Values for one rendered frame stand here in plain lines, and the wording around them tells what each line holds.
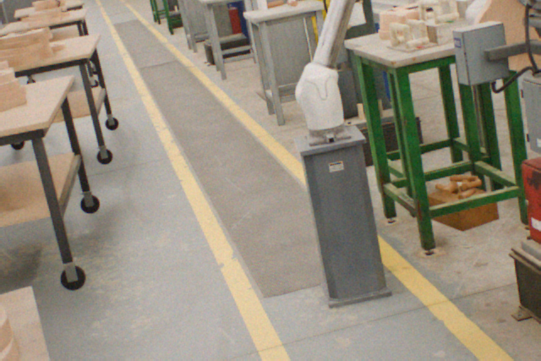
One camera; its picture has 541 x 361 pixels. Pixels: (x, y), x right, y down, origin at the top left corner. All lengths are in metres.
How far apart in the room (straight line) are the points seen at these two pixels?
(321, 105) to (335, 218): 0.48
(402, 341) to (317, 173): 0.76
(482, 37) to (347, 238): 1.07
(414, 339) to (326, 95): 1.03
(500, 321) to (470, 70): 0.98
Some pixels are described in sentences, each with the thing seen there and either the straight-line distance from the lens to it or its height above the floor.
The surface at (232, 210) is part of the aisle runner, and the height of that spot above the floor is 0.00.
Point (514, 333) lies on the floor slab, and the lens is 3.68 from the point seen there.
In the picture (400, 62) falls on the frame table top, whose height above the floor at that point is 0.92.
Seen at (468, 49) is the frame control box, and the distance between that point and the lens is 3.46.
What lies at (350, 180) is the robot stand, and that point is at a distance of 3.93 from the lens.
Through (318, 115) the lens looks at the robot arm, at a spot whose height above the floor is 0.82.
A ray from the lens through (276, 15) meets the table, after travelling 7.57.
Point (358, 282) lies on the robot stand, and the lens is 4.08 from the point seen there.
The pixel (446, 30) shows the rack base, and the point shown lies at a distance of 4.42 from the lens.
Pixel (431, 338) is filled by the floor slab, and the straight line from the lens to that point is 3.71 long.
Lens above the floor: 1.63
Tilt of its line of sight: 14 degrees down
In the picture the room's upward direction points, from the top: 11 degrees counter-clockwise
